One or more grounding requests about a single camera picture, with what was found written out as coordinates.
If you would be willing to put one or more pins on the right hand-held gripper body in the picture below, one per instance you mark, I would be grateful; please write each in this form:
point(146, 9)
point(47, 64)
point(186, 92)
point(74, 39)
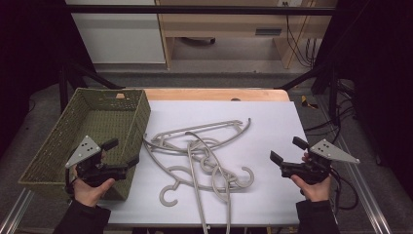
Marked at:
point(331, 152)

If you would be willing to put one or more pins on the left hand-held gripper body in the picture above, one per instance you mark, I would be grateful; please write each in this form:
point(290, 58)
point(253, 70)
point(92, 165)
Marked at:
point(85, 151)

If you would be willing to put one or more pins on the green woven basket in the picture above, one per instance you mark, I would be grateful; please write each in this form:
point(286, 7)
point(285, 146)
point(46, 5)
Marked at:
point(97, 120)

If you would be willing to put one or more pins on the person's right hand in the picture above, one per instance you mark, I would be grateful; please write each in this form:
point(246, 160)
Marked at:
point(316, 192)

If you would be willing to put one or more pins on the person's left hand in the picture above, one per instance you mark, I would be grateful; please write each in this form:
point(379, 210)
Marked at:
point(89, 195)

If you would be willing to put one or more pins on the white table sheet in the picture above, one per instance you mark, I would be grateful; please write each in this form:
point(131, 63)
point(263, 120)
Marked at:
point(276, 123)

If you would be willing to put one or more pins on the yellow and black tool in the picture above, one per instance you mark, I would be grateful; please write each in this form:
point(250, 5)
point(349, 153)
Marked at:
point(307, 103)

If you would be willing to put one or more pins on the white cabinet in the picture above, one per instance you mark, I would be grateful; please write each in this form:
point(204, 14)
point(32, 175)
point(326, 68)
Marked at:
point(120, 35)

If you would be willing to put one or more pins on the light wooden desk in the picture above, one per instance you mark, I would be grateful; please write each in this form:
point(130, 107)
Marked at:
point(220, 22)

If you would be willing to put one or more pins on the aluminium rail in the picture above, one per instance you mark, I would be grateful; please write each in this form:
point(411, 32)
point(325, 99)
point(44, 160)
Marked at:
point(367, 195)
point(16, 211)

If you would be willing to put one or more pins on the black frame strut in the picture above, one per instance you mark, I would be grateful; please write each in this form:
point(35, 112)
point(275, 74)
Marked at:
point(63, 84)
point(332, 94)

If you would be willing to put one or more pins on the black horizontal frame bar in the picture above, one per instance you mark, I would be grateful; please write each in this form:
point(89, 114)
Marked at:
point(195, 10)

